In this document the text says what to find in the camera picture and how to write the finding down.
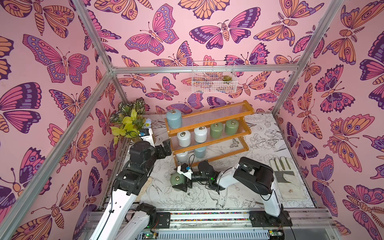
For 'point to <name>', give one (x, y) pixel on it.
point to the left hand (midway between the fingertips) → (163, 140)
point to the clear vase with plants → (129, 119)
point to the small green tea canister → (216, 130)
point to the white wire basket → (214, 77)
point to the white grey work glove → (288, 179)
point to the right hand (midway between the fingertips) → (175, 175)
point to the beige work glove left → (138, 198)
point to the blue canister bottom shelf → (200, 153)
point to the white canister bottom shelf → (183, 157)
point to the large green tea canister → (176, 179)
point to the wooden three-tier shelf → (240, 111)
